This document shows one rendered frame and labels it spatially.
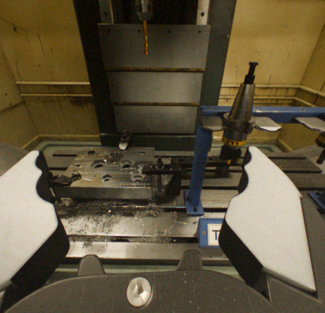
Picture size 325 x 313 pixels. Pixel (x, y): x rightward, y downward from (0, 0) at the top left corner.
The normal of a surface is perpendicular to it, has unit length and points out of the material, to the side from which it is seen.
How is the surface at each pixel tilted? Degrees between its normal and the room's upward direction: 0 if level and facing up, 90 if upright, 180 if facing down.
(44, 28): 90
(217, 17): 90
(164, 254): 0
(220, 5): 90
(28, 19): 90
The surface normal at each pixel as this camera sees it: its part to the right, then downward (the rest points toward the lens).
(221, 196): 0.01, -0.84
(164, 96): 0.00, 0.54
